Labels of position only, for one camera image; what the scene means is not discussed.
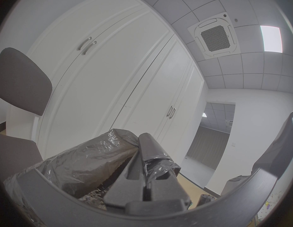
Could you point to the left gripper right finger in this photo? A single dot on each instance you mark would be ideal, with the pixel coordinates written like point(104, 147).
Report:
point(174, 193)

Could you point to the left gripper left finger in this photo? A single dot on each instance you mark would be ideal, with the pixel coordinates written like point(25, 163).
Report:
point(120, 188)

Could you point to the black plastic bag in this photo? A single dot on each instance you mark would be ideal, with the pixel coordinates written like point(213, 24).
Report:
point(89, 159)

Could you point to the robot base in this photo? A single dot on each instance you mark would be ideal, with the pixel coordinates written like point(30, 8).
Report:
point(234, 185)

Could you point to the grey curtain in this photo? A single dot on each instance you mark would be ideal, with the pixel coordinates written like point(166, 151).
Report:
point(208, 148)

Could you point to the white wardrobe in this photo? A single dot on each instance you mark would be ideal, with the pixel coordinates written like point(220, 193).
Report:
point(108, 79)

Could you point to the white chair with grey cushions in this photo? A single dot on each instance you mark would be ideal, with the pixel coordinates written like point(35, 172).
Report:
point(21, 81)

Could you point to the square ceiling air conditioner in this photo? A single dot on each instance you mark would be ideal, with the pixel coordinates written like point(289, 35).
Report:
point(214, 35)

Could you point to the ceiling light panel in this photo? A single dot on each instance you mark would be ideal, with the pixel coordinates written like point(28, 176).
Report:
point(271, 38)

